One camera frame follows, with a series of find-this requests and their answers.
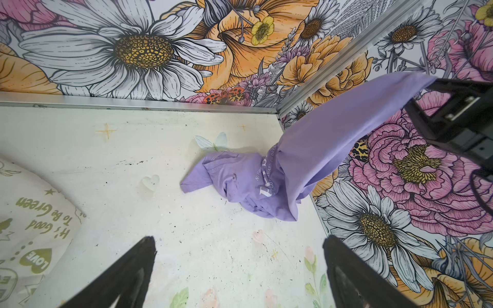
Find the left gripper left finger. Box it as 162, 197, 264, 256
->
62, 236, 157, 307

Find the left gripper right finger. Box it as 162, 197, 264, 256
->
323, 235, 416, 308

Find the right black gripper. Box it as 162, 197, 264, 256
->
404, 79, 492, 215

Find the lavender purple shirt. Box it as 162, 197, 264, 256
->
180, 72, 435, 222

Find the right aluminium corner post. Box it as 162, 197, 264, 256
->
276, 0, 424, 117

